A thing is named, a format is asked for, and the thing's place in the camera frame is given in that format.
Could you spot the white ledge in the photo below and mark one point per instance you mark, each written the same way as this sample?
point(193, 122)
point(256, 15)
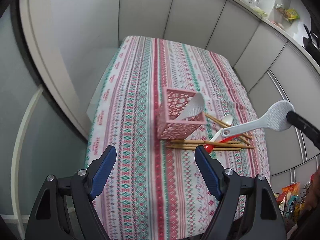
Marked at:
point(270, 25)

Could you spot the pink perforated utensil basket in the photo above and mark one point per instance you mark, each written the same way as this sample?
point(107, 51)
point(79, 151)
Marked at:
point(172, 128)

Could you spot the white plastic spoon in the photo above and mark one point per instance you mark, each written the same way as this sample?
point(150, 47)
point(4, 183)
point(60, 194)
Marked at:
point(227, 120)

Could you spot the wooden chopstick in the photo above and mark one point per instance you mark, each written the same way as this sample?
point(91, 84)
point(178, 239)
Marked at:
point(230, 150)
point(232, 145)
point(246, 141)
point(215, 120)

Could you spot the black stand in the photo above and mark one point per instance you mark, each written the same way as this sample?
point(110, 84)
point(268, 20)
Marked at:
point(311, 42)

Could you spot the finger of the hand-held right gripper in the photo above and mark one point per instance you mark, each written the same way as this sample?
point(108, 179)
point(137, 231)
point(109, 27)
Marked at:
point(303, 127)

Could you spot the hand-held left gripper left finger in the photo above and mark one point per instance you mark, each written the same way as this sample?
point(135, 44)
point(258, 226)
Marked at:
point(103, 170)

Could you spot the patterned tablecloth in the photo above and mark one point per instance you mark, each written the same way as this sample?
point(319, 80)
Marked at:
point(140, 92)

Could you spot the white rice paddle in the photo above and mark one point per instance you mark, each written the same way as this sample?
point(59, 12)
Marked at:
point(193, 107)
point(275, 116)

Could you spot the green packet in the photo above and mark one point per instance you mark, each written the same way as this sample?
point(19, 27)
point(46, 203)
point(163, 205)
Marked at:
point(261, 12)

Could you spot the yellow snack packet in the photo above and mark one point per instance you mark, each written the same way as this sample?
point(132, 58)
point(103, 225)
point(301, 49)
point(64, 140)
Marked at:
point(288, 13)

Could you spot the person's right forearm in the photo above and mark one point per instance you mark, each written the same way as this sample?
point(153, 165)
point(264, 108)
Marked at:
point(315, 192)

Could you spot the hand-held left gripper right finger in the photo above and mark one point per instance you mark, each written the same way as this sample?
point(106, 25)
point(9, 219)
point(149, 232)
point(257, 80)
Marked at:
point(207, 170)

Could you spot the colourful snack packets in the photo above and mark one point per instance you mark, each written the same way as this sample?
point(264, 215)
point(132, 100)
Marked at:
point(290, 197)

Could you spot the clear glass jars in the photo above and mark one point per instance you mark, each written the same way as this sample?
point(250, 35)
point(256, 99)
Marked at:
point(250, 1)

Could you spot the white window frame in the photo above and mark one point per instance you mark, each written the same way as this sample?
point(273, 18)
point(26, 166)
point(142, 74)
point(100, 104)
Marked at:
point(18, 155)

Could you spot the red plastic spoon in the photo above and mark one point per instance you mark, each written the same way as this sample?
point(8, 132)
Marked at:
point(209, 148)

